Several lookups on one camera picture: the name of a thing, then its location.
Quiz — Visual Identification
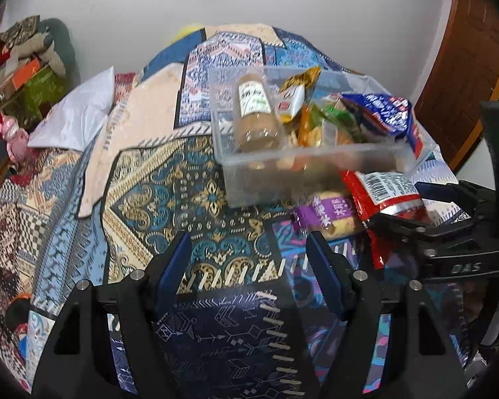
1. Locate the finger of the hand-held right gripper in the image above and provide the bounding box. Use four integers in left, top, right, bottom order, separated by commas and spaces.
414, 180, 499, 217
368, 212, 480, 255

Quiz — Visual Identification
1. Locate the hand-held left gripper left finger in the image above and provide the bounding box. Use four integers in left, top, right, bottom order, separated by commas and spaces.
31, 230, 193, 399

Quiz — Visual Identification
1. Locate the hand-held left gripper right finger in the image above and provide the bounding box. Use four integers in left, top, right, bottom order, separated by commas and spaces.
306, 230, 469, 399

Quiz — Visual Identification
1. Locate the red snack packet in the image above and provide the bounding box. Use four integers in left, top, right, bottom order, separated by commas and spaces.
340, 170, 425, 271

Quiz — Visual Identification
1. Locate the purple label snack packet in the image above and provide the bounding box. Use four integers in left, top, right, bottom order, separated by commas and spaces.
294, 192, 363, 240

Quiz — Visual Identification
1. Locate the blue chip packet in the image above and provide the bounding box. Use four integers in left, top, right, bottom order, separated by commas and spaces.
341, 92, 425, 159

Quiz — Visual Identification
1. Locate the clear plastic container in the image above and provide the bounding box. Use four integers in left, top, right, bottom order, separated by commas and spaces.
208, 65, 437, 208

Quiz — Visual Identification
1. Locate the green snack packet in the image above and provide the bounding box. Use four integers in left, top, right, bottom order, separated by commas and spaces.
316, 100, 367, 143

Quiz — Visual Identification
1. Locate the clear packet of beige snacks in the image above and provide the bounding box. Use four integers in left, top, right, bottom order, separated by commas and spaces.
274, 133, 309, 172

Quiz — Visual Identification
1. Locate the yellow snack packet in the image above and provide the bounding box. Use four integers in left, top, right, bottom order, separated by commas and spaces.
278, 66, 322, 124

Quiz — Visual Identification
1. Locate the brown drink bottle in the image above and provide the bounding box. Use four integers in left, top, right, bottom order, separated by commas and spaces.
232, 73, 288, 155

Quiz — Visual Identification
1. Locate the patchwork printed blanket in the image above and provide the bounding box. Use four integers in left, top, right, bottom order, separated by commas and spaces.
0, 23, 483, 399

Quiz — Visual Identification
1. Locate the wooden door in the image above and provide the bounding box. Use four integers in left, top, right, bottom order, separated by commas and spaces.
414, 0, 499, 172

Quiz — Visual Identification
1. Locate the white pillow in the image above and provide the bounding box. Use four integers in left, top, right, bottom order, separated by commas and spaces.
27, 66, 115, 151

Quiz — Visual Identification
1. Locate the red patterned pillow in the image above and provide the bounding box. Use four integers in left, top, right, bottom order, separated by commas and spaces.
114, 72, 139, 93

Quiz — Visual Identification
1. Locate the pink plush toy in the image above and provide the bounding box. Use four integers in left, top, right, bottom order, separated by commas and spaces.
0, 116, 31, 164

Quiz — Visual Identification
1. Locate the yellow round object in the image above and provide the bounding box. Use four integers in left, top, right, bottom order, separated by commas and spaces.
170, 25, 207, 45

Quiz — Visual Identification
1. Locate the grey cushion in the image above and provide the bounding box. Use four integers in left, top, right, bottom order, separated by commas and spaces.
41, 18, 83, 89

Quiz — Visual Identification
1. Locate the orange box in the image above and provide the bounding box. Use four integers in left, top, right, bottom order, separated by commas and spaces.
9, 58, 43, 89

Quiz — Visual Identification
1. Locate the grey plush toy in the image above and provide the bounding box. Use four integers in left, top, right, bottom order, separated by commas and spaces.
7, 32, 68, 76

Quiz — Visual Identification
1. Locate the patterned folded cloth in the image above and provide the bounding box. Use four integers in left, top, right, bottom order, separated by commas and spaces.
0, 15, 41, 47

